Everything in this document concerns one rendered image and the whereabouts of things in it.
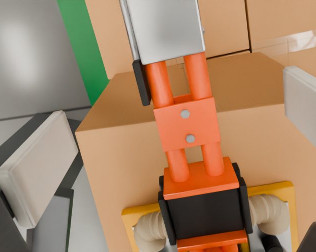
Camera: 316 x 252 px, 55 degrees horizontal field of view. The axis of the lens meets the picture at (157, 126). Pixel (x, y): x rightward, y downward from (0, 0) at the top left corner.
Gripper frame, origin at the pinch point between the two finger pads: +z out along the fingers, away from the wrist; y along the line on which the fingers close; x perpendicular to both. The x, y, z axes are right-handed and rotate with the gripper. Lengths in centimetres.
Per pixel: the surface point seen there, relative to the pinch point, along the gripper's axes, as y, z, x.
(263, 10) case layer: 24, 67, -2
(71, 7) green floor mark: -41, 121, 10
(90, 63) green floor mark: -39, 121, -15
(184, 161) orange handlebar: -0.6, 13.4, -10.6
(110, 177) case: -14.0, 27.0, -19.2
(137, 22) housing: -2.2, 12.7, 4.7
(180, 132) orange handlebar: -0.4, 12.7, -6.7
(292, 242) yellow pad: 14.3, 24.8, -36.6
